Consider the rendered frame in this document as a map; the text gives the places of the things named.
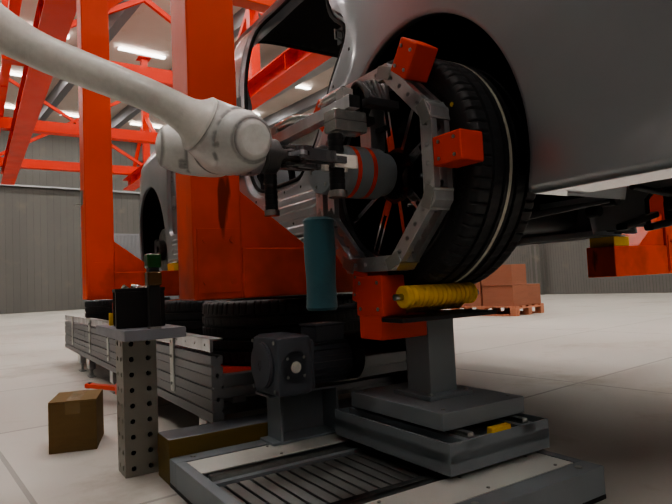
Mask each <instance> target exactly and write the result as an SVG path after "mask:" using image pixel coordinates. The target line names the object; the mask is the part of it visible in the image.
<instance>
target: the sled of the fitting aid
mask: <svg viewBox="0 0 672 504"><path fill-rule="evenodd" d="M334 412H335V434H336V435H339V436H341V437H344V438H347V439H350V440H352V441H355V442H358V443H360V444H363V445H366V446H368V447H371V448H374V449H376V450H379V451H382V452H384V453H387V454H390V455H392V456H395V457H398V458H401V459H403V460H406V461H409V462H411V463H414V464H417V465H419V466H422V467H425V468H427V469H430V470H433V471H435V472H438V473H441V474H443V475H446V476H449V477H454V476H458V475H461V474H464V473H467V472H471V471H474V470H477V469H480V468H484V467H487V466H490V465H493V464H497V463H500V462H503V461H506V460H510V459H513V458H516V457H519V456H523V455H526V454H529V453H532V452H536V451H539V450H542V449H545V448H549V447H550V440H549V425H548V418H543V417H539V416H534V415H529V414H524V413H519V414H515V415H511V416H507V417H503V418H498V419H494V420H490V421H486V422H482V423H478V424H474V425H470V426H466V427H462V428H458V429H454V430H450V431H446V432H442V431H439V430H435V429H431V428H428V427H424V426H421V425H417V424H414V423H410V422H407V421H403V420H400V419H396V418H392V417H389V416H385V415H382V414H378V413H375V412H371V411H368V410H364V409H361V408H357V407H354V406H349V407H344V408H339V409H334Z"/></svg>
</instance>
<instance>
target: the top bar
mask: <svg viewBox="0 0 672 504"><path fill-rule="evenodd" d="M333 108H340V109H347V110H353V111H355V110H357V109H359V108H360V96H358V95H352V94H348V95H346V96H344V97H342V98H341V99H339V100H337V101H335V102H333V103H331V104H330V105H328V106H326V107H324V108H322V109H321V110H319V111H317V112H315V113H313V114H311V115H310V116H308V117H306V118H304V119H302V120H300V121H299V122H297V123H295V124H293V125H291V126H289V127H288V128H286V129H284V130H282V131H280V132H278V133H277V134H275V135H273V136H272V139H276V140H278V141H279V142H280V144H288V143H290V142H292V141H294V140H297V139H299V138H301V137H303V136H305V135H307V134H309V133H311V132H313V131H315V130H317V129H319V128H321V127H323V126H324V124H323V123H324V113H326V112H327V111H329V110H331V109H333Z"/></svg>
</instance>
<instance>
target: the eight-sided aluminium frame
mask: <svg viewBox="0 0 672 504"><path fill-rule="evenodd" d="M391 68H392V64H388V63H385V64H383V65H381V66H378V68H376V69H374V70H373V71H371V72H369V73H367V74H366V75H364V76H362V77H360V78H359V79H357V80H360V81H364V82H365V81H369V80H373V79H374V80H376V81H377V82H378V83H379V84H381V83H385V84H387V86H388V88H389V89H390V88H391V89H392V90H393V91H394V92H395V93H396V94H397V95H398V96H399V97H400V98H401V99H402V100H403V101H404V102H405V103H406V104H407V105H408V106H409V107H410V108H411V109H412V110H413V111H414V112H415V113H416V114H417V115H419V118H420V135H421V153H422V172H423V190H424V193H423V197H422V199H421V201H420V203H419V205H418V207H417V209H416V211H415V212H414V214H413V216H412V218H411V220H410V222H409V224H408V225H407V227H406V229H405V231H404V233H403V235H402V237H401V238H400V240H399V242H398V244H397V246H396V248H395V250H394V252H393V253H392V255H386V256H377V257H368V258H366V257H365V256H364V254H363V253H362V251H361V250H360V248H359V247H358V245H357V244H356V242H355V241H354V239H353V238H352V236H351V235H350V233H349V232H348V230H347V229H346V227H345V226H344V224H343V223H342V221H341V220H340V216H339V199H329V198H328V195H319V194H317V193H316V208H317V215H316V217H317V216H328V217H332V218H333V219H334V235H335V249H336V256H337V257H338V259H339V260H340V262H341V264H342V265H343V266H342V267H343V268H344V269H345V270H346V272H347V273H352V274H354V271H357V272H385V271H408V270H414V269H415V267H416V265H417V264H418V263H419V262H420V258H421V257H422V255H423V253H424V251H425V250H426V248H427V246H428V244H429V243H430V241H431V239H432V237H433V236H434V234H435V232H436V230H437V229H438V227H439V225H440V224H441V222H442V220H443V218H444V217H445V215H446V213H447V211H449V210H450V207H451V204H452V203H453V201H454V189H455V188H453V177H452V168H447V167H436V166H435V165H434V151H433V138H434V137H436V136H439V135H441V134H444V133H447V132H450V125H449V121H450V120H451V119H450V117H449V109H448V107H446V106H445V104H444V102H441V101H440V100H439V99H438V98H437V97H436V96H435V95H433V94H432V93H431V92H430V91H429V90H428V89H427V88H426V87H425V86H424V85H423V84H421V83H420V82H415V81H410V80H405V79H403V78H401V77H400V76H399V75H397V74H395V73H394V72H392V71H391ZM357 80H355V81H357ZM355 81H353V82H352V83H350V84H348V85H346V86H345V87H346V88H351V86H352V84H353V83H354V82H355ZM327 136H328V134H325V133H324V130H323V133H322V135H321V138H320V141H319V143H318V146H316V148H318V147H319V146H321V145H327V146H328V138H327Z"/></svg>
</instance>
